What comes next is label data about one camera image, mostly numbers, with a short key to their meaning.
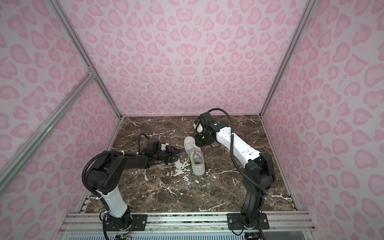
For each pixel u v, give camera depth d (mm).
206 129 631
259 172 458
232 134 547
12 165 519
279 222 735
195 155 881
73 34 768
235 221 737
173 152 853
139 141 1068
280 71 933
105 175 491
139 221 734
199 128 772
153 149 767
